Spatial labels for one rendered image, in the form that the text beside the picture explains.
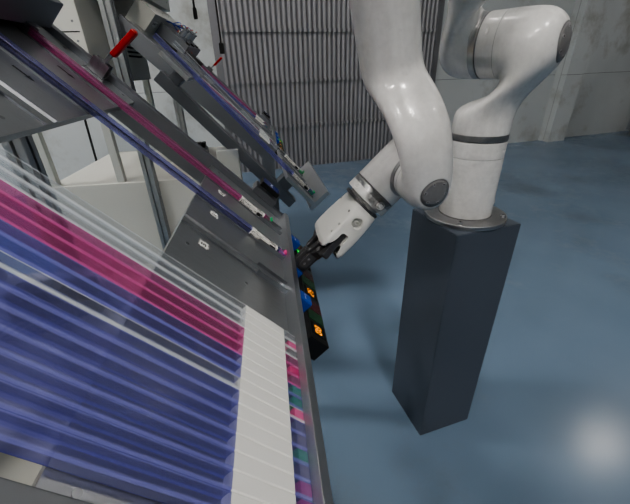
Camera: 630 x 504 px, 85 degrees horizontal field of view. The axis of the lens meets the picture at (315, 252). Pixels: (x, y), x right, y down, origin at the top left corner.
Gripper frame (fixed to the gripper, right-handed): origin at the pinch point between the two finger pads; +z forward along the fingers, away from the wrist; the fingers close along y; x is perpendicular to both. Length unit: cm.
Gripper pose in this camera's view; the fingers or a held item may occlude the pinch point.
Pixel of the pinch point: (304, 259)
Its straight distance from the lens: 66.5
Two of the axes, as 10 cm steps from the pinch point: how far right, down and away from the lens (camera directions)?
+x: -7.1, -5.7, -4.1
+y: -1.3, -4.7, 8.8
